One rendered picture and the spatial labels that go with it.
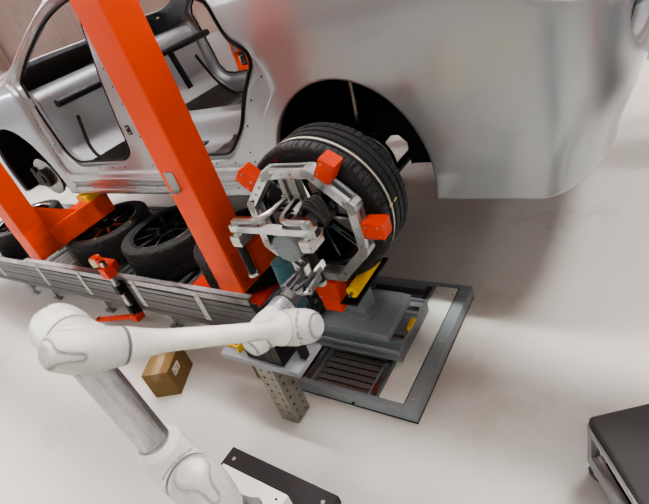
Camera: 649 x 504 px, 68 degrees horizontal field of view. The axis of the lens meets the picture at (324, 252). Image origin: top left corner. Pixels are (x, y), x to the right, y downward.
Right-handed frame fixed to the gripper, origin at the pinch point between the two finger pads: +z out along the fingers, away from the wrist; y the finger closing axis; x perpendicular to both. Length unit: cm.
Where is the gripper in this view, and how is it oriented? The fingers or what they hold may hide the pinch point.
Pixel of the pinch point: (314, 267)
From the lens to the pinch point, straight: 177.7
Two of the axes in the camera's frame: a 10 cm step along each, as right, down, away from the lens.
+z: 4.8, -6.0, 6.4
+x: -2.9, -8.0, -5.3
